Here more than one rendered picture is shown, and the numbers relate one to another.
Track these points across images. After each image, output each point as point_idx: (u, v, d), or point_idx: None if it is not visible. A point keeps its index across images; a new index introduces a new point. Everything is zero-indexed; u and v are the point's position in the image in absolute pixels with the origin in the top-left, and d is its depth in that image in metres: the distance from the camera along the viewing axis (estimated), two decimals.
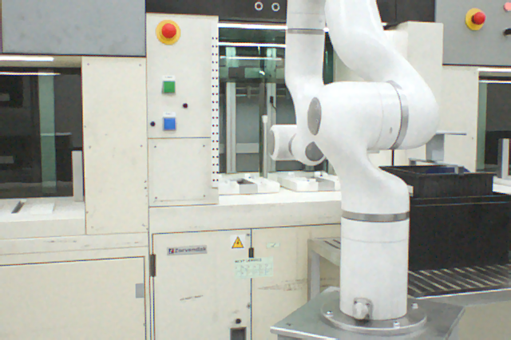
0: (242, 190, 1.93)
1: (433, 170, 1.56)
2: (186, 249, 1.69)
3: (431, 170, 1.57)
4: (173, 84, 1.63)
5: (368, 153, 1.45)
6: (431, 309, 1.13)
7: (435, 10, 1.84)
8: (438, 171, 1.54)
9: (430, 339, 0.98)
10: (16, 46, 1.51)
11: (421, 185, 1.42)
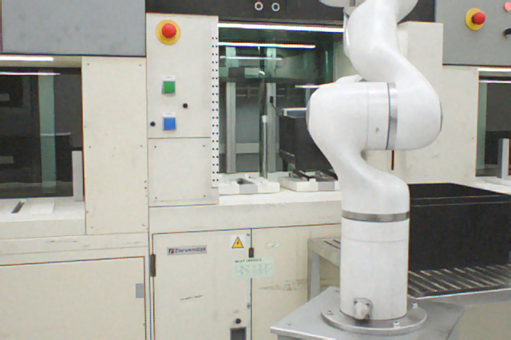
0: (242, 190, 1.93)
1: None
2: (186, 249, 1.69)
3: None
4: (173, 84, 1.63)
5: None
6: (431, 309, 1.13)
7: (435, 10, 1.84)
8: None
9: (430, 339, 0.98)
10: (16, 46, 1.51)
11: None
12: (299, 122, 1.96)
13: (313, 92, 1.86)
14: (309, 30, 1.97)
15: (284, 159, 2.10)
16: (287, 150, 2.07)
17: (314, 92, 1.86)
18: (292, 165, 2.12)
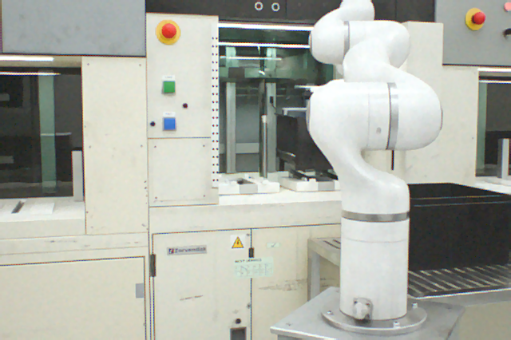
0: (242, 190, 1.93)
1: None
2: (186, 249, 1.69)
3: None
4: (173, 84, 1.63)
5: None
6: (431, 309, 1.13)
7: (435, 10, 1.84)
8: None
9: (430, 339, 0.98)
10: (16, 46, 1.51)
11: None
12: (301, 122, 1.97)
13: (303, 95, 1.99)
14: (309, 30, 1.97)
15: (283, 158, 2.10)
16: (286, 149, 2.07)
17: (305, 95, 1.98)
18: (290, 165, 2.13)
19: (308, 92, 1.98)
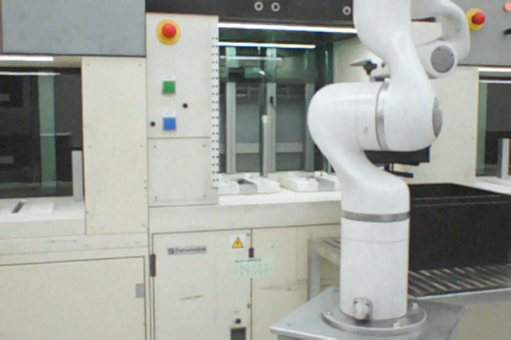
0: (242, 190, 1.93)
1: None
2: (186, 249, 1.69)
3: None
4: (173, 84, 1.63)
5: None
6: (431, 309, 1.13)
7: None
8: None
9: (430, 339, 0.98)
10: (16, 46, 1.51)
11: None
12: None
13: (365, 69, 1.57)
14: (309, 30, 1.97)
15: None
16: None
17: (367, 68, 1.56)
18: None
19: (370, 65, 1.55)
